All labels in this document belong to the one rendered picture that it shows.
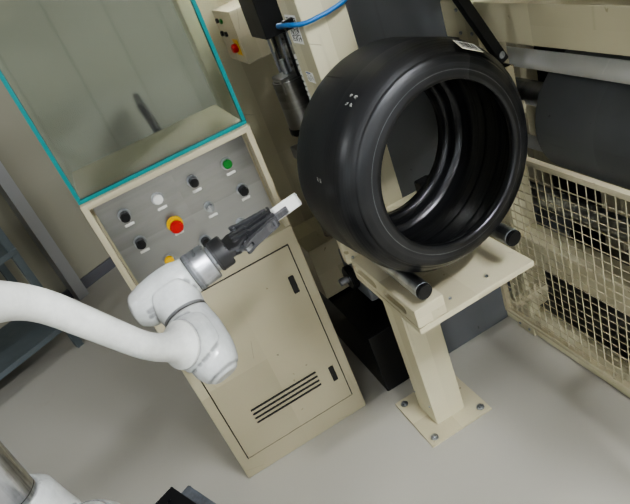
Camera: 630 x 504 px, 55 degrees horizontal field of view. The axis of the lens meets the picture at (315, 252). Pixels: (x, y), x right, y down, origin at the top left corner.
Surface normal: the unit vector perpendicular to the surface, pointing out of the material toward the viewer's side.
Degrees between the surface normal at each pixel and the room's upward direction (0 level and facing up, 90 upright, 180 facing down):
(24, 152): 90
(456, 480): 0
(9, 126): 90
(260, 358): 90
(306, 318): 90
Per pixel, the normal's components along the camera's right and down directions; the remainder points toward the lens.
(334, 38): 0.41, 0.37
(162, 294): -0.11, -0.27
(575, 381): -0.33, -0.80
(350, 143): -0.32, 0.14
